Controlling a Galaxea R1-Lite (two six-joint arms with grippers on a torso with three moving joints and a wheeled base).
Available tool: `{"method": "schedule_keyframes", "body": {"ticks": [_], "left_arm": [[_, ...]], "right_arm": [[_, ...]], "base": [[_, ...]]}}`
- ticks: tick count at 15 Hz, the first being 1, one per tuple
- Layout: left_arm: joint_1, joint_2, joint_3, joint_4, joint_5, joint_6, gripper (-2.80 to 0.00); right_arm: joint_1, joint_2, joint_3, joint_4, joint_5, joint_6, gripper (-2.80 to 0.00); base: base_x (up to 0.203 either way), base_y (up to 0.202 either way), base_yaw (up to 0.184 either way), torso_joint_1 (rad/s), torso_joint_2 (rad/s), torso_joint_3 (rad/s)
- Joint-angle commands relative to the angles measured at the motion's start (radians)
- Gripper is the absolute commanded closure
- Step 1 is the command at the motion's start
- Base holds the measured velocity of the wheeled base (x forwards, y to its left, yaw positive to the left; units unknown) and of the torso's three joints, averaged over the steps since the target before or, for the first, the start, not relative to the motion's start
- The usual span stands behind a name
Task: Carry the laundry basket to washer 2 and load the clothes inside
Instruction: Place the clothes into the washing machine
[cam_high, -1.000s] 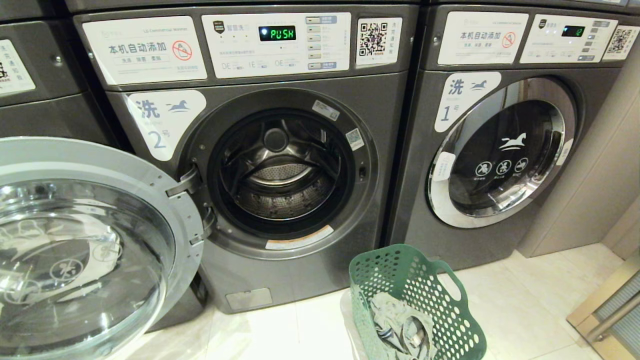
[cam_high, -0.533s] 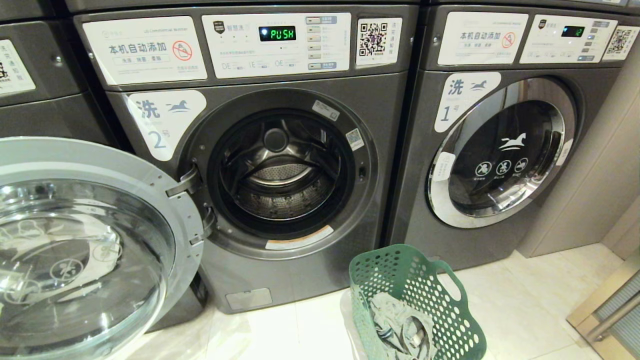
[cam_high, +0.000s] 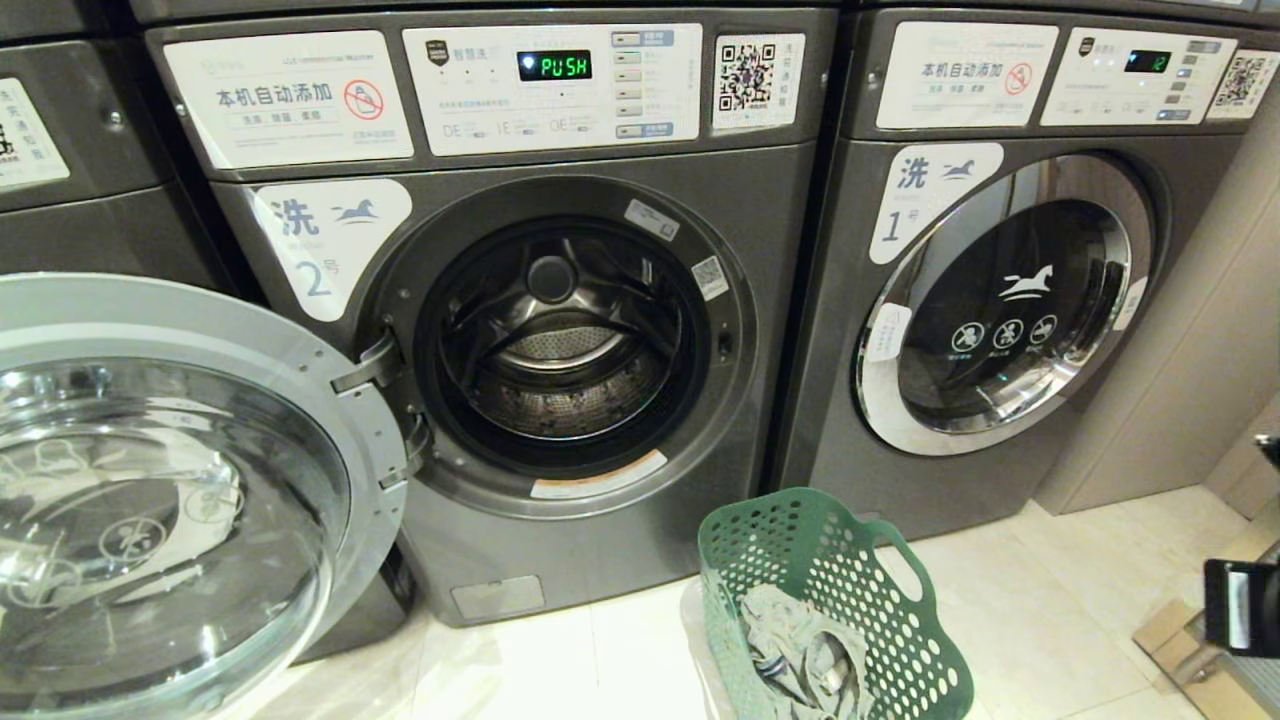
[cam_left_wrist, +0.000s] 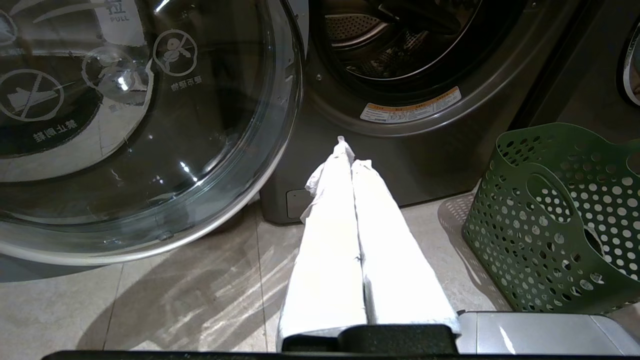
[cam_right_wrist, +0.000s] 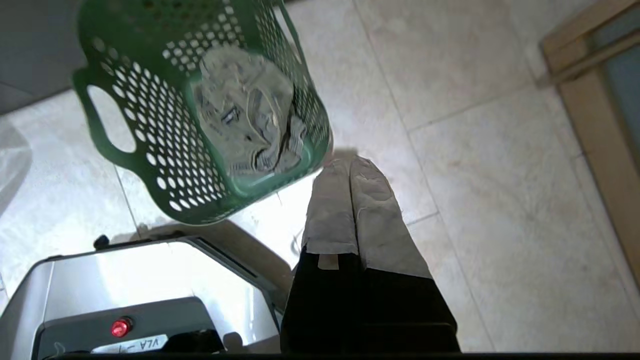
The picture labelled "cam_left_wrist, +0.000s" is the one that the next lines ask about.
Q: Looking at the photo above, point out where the grey front-load washing machine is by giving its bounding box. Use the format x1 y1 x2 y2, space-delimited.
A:
259 0 603 225

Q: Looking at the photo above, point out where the glass washer door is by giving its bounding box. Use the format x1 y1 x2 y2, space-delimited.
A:
0 0 305 266

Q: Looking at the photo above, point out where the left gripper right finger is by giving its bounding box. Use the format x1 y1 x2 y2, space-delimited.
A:
351 159 462 335

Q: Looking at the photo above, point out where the dark grey washing machine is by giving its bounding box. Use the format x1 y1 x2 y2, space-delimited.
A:
510 0 640 146

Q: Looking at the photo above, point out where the green perforated laundry basket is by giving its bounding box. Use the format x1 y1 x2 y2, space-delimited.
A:
461 123 640 315

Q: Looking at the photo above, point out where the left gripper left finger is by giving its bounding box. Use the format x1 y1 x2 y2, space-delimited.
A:
276 136 368 352

